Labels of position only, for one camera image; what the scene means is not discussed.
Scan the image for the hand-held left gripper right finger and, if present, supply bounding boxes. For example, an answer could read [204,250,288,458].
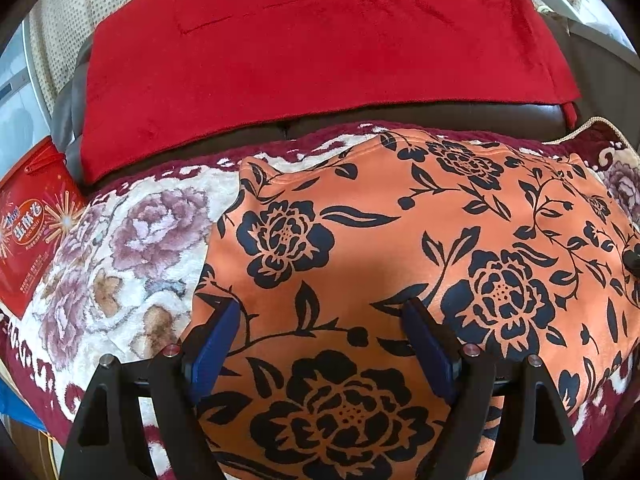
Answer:
[401,296,587,480]

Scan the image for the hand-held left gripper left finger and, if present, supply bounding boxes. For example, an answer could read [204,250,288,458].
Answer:
[59,299,243,480]

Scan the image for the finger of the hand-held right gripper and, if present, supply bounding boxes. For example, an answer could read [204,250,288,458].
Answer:
[621,244,640,307]

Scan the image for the orange floral garment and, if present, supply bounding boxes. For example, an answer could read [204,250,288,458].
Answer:
[181,129,640,480]

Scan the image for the floral plush blanket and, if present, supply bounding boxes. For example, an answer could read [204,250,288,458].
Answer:
[0,117,640,480]

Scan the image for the blue plastic bag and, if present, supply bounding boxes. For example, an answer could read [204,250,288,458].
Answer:
[0,374,48,438]

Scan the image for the red gift bag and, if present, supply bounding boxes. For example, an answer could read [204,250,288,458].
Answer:
[0,136,89,319]

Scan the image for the dark brown leather sofa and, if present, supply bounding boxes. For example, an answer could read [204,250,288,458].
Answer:
[50,10,603,186]

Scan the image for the red cloth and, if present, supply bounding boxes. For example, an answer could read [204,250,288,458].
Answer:
[79,0,582,186]

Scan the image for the beige dotted curtain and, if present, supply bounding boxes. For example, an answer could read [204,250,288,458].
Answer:
[26,0,187,113]

